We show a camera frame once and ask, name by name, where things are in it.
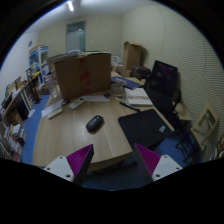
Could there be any black pen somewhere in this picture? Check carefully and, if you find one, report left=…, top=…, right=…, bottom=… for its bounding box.
left=120, top=102, right=140, bottom=113

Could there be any small black object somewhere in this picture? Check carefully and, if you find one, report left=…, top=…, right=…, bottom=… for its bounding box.
left=62, top=99, right=70, bottom=106

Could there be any tall cardboard box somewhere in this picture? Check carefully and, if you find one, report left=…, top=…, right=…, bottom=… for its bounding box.
left=123, top=41, right=142, bottom=70

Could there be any black computer monitor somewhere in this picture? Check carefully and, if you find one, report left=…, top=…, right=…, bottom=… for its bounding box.
left=145, top=60, right=179, bottom=114

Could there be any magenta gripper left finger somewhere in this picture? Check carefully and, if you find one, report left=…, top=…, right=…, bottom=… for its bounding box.
left=44, top=144, right=94, bottom=186

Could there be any door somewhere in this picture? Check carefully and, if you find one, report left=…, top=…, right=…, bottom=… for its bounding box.
left=66, top=21, right=85, bottom=52

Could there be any white keyboard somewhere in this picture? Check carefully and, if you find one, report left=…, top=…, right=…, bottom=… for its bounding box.
left=41, top=99, right=63, bottom=117

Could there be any wooden folding chair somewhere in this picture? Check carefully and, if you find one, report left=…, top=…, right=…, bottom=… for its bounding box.
left=175, top=102, right=220, bottom=161

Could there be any white remote control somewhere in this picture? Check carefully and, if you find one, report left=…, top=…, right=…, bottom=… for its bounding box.
left=69, top=97, right=85, bottom=110

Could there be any black computer mouse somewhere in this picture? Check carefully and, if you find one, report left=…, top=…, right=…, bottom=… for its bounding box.
left=86, top=115, right=104, bottom=132

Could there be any bookshelf with books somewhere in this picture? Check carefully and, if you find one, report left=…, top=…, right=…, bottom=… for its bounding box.
left=0, top=71, right=43, bottom=163

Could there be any clear plastic container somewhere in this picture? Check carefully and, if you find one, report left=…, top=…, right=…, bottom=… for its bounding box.
left=111, top=83, right=124, bottom=94

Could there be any ceiling light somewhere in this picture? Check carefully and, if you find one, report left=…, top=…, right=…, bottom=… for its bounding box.
left=67, top=1, right=74, bottom=11

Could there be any open white notebook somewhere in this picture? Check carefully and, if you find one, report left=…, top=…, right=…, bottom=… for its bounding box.
left=125, top=88, right=153, bottom=106

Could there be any blue folder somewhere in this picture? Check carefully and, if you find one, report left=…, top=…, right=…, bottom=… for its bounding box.
left=111, top=76, right=140, bottom=90

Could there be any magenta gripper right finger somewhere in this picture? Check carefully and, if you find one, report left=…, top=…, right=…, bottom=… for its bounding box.
left=133, top=144, right=182, bottom=183

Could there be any white paper sheet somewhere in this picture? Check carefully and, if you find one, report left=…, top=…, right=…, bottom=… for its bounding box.
left=84, top=96, right=110, bottom=102

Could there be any black office chair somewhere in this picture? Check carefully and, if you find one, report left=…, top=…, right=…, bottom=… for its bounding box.
left=158, top=88, right=184, bottom=134

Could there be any black laptop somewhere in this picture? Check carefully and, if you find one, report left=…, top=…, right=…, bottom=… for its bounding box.
left=118, top=109, right=173, bottom=148

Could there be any large cardboard box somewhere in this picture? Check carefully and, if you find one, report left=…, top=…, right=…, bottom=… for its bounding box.
left=55, top=53, right=111, bottom=99

